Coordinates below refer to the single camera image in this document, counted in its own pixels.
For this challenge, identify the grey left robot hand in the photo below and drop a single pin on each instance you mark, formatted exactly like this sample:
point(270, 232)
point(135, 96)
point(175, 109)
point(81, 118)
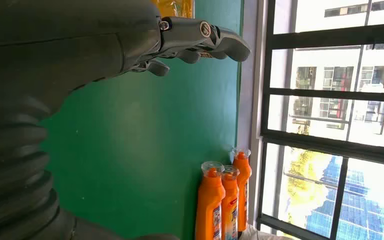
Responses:
point(62, 43)

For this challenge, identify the orange bottle with clear cap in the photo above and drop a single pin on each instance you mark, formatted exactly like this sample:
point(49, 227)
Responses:
point(208, 205)
point(230, 205)
point(243, 179)

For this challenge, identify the yellow plastic-wrapped cardboard sheet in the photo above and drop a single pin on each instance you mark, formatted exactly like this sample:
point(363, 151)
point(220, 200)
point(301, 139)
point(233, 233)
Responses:
point(173, 8)

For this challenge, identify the black window frame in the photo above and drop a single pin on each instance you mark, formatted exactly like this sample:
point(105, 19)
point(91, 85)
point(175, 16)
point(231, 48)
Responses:
point(311, 144)

